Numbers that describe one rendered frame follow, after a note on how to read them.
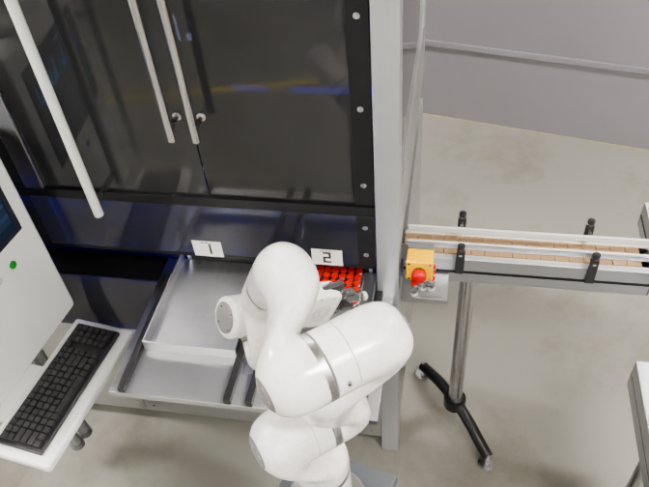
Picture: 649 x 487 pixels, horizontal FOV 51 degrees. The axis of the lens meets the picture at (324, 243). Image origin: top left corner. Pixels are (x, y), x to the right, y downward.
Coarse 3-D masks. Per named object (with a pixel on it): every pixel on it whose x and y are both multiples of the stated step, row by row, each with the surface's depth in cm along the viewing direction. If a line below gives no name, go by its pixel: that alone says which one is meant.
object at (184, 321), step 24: (192, 264) 208; (216, 264) 208; (240, 264) 207; (168, 288) 199; (192, 288) 201; (216, 288) 201; (240, 288) 200; (168, 312) 196; (192, 312) 195; (144, 336) 186; (168, 336) 189; (192, 336) 189; (216, 336) 188
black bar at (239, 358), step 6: (240, 342) 184; (240, 348) 183; (240, 354) 181; (240, 360) 180; (234, 366) 179; (240, 366) 179; (234, 372) 177; (234, 378) 176; (228, 384) 175; (234, 384) 175; (228, 390) 173; (234, 390) 175; (228, 396) 172; (228, 402) 172
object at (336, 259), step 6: (312, 252) 187; (318, 252) 186; (330, 252) 186; (336, 252) 185; (312, 258) 188; (318, 258) 188; (336, 258) 187; (342, 258) 186; (318, 264) 190; (324, 264) 189; (330, 264) 189; (336, 264) 188; (342, 264) 188
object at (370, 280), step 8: (368, 272) 201; (368, 280) 199; (376, 280) 194; (368, 288) 197; (376, 288) 195; (368, 296) 194; (360, 304) 192; (344, 312) 191; (304, 328) 188; (312, 328) 188
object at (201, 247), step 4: (192, 244) 193; (196, 244) 193; (200, 244) 192; (204, 244) 192; (208, 244) 192; (212, 244) 191; (216, 244) 191; (220, 244) 191; (196, 248) 194; (200, 248) 193; (204, 248) 193; (208, 248) 193; (212, 248) 193; (216, 248) 192; (220, 248) 192; (196, 252) 195; (200, 252) 195; (204, 252) 194; (208, 252) 194; (212, 252) 194; (216, 252) 193; (220, 252) 193; (216, 256) 195; (220, 256) 194
